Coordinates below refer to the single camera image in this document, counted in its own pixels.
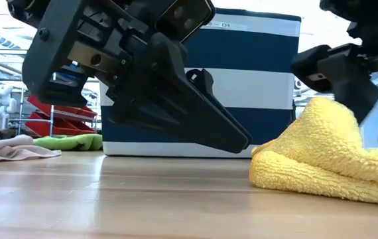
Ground red plastic bin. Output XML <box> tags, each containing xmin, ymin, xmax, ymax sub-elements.
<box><xmin>27</xmin><ymin>95</ymin><xmax>77</xmax><ymax>116</ymax></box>
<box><xmin>25</xmin><ymin>111</ymin><xmax>80</xmax><ymax>137</ymax></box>
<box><xmin>72</xmin><ymin>121</ymin><xmax>97</xmax><ymax>135</ymax></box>
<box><xmin>52</xmin><ymin>106</ymin><xmax>97</xmax><ymax>121</ymax></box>

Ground yellow terry towel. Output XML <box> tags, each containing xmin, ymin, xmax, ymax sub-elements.
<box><xmin>249</xmin><ymin>96</ymin><xmax>378</xmax><ymax>207</ymax></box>

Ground beige cloth towel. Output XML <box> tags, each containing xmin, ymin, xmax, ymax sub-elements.
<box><xmin>0</xmin><ymin>134</ymin><xmax>62</xmax><ymax>163</ymax></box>

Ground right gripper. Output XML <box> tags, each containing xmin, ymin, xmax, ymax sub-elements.
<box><xmin>290</xmin><ymin>39</ymin><xmax>378</xmax><ymax>125</ymax></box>

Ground navy white striped fabric basket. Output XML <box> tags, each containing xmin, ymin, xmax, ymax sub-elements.
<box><xmin>99</xmin><ymin>8</ymin><xmax>302</xmax><ymax>159</ymax></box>

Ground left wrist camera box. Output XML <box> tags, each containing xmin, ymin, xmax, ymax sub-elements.
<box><xmin>155</xmin><ymin>0</ymin><xmax>216</xmax><ymax>43</ymax></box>

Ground green microfibre towel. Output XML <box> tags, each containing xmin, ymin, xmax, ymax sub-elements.
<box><xmin>32</xmin><ymin>133</ymin><xmax>103</xmax><ymax>152</ymax></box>

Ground metal wire shelf rack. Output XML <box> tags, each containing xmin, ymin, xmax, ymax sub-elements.
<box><xmin>9</xmin><ymin>76</ymin><xmax>99</xmax><ymax>137</ymax></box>

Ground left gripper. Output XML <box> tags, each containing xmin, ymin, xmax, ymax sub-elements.
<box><xmin>21</xmin><ymin>0</ymin><xmax>163</xmax><ymax>108</ymax></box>

